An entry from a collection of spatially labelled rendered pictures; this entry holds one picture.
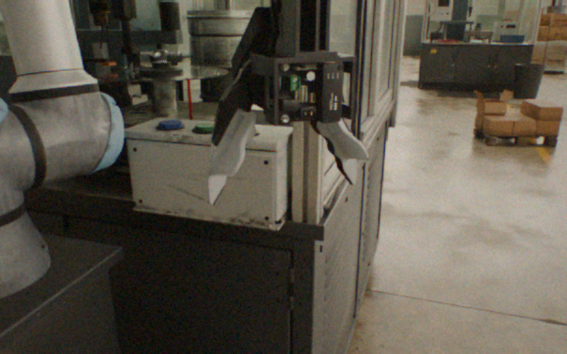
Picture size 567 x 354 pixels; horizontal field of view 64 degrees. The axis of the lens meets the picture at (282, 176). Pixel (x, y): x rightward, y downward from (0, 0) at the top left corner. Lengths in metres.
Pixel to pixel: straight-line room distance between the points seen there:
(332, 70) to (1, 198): 0.45
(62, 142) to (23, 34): 0.15
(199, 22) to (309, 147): 1.19
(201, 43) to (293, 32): 1.50
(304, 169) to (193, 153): 0.18
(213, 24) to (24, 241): 1.30
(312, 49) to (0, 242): 0.47
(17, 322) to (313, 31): 0.46
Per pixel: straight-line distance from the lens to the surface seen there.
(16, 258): 0.68
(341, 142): 0.45
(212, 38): 1.83
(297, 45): 0.36
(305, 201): 0.77
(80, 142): 0.69
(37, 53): 0.70
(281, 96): 0.37
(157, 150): 0.80
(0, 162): 0.65
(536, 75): 7.31
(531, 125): 4.56
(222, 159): 0.41
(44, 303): 0.65
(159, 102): 1.19
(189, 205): 0.80
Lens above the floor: 1.08
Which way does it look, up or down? 19 degrees down
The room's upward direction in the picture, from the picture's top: straight up
